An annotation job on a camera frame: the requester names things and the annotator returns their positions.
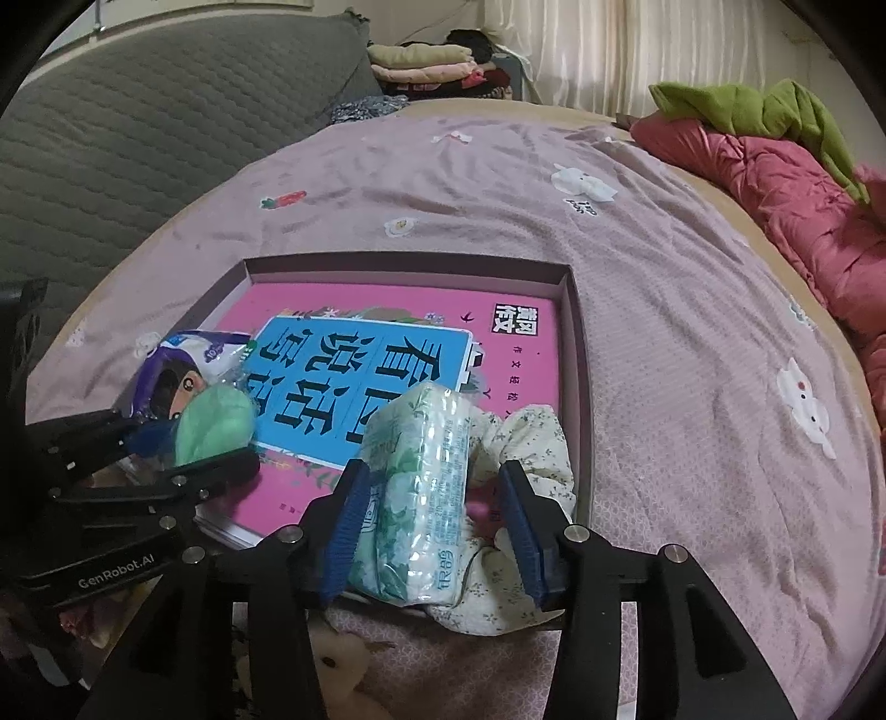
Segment green sponge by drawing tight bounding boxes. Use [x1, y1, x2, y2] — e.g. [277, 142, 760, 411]
[174, 384, 257, 466]

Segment green white tissue pack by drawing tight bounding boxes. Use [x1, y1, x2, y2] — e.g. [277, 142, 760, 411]
[348, 381, 470, 608]

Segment purple white doll packet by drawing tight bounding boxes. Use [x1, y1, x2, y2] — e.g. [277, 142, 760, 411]
[129, 330, 251, 420]

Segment cream floral scrunchie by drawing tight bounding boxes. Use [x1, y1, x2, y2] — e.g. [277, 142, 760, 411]
[427, 403, 579, 636]

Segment teddy bear purple dress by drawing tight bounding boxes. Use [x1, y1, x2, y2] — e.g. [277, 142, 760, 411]
[308, 618, 392, 720]

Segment pink and blue book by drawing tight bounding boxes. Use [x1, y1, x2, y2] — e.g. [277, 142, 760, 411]
[198, 282, 562, 548]

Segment shallow grey cardboard box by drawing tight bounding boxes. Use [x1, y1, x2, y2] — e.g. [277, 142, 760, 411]
[129, 252, 589, 548]

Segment grey quilted headboard cover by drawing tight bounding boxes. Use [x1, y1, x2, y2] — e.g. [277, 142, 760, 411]
[2, 9, 377, 396]

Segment blue patterned cloth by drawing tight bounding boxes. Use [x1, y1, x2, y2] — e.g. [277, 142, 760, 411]
[331, 95, 410, 125]

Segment pink quilted comforter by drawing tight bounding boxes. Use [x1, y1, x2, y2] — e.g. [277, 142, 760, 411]
[631, 114, 886, 419]

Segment stack of folded clothes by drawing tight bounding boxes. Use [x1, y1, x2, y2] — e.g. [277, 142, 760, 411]
[367, 28, 515, 100]

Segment cream sheer curtains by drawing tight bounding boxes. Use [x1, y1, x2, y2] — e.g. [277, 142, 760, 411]
[481, 0, 766, 117]

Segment green fleece blanket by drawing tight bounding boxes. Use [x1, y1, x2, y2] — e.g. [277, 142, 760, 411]
[649, 78, 869, 204]

